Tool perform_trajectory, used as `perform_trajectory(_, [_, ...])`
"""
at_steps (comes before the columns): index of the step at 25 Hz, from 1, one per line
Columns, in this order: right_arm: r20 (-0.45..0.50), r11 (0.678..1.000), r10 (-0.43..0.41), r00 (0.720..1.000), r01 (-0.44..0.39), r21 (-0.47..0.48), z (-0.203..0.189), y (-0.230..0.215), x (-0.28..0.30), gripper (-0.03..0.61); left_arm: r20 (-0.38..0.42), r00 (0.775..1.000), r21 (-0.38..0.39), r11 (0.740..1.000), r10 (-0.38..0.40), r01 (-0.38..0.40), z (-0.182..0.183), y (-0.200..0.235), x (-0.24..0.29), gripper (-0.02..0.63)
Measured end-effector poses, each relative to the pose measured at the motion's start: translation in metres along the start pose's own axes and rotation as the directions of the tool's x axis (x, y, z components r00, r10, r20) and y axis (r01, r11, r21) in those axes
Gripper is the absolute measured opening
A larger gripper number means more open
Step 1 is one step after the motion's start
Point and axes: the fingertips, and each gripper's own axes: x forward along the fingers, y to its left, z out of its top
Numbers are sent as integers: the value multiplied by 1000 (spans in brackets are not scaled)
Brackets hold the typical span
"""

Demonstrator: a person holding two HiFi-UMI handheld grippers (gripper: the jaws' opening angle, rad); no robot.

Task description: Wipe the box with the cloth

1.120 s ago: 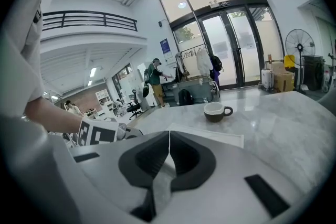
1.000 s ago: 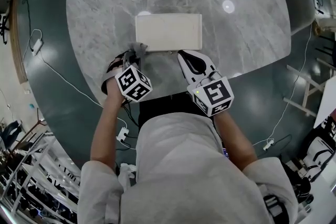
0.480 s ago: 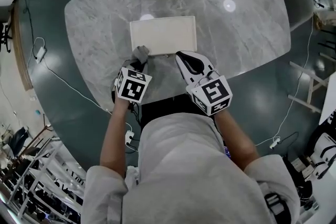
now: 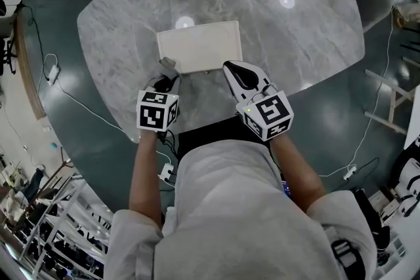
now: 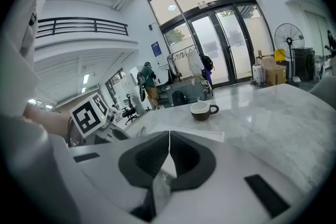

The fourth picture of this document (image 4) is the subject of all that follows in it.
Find person's light grey shirt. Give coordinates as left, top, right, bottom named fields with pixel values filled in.
left=106, top=138, right=379, bottom=280

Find black shoulder strap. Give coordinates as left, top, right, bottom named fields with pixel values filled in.
left=330, top=238, right=366, bottom=280

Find person's left forearm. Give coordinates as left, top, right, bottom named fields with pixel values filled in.
left=128, top=130, right=172, bottom=229

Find white and black machine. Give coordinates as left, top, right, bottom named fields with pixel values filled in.
left=390, top=156, right=420, bottom=218

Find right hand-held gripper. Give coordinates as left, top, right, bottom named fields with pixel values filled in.
left=222, top=60, right=295, bottom=142

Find white power cable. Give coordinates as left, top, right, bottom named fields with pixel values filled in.
left=318, top=8, right=394, bottom=178
left=42, top=53, right=136, bottom=139

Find white power strip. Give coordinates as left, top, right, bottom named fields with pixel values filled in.
left=342, top=165, right=358, bottom=180
left=158, top=161, right=175, bottom=184
left=45, top=64, right=62, bottom=87

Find light wooden frame stand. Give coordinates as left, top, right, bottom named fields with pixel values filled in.
left=363, top=56, right=420, bottom=136

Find curved wooden board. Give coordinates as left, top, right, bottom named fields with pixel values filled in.
left=14, top=7, right=47, bottom=121

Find white metal shelf rack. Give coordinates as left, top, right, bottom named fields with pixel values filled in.
left=19, top=173, right=114, bottom=273

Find person's black trousers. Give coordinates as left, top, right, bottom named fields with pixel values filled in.
left=177, top=115, right=274, bottom=162

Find white box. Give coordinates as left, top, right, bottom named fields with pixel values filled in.
left=156, top=20, right=244, bottom=75

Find person's right forearm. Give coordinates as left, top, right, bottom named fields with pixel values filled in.
left=268, top=132, right=327, bottom=218

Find brown paper bag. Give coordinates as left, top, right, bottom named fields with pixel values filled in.
left=392, top=4, right=420, bottom=30

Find black cable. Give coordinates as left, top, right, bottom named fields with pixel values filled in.
left=18, top=4, right=47, bottom=63

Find dark wooden coat stand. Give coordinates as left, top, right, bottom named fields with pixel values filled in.
left=19, top=146, right=76, bottom=217

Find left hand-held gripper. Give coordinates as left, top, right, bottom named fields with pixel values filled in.
left=135, top=73, right=182, bottom=142

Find grey cloth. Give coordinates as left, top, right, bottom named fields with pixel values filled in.
left=158, top=56, right=180, bottom=77

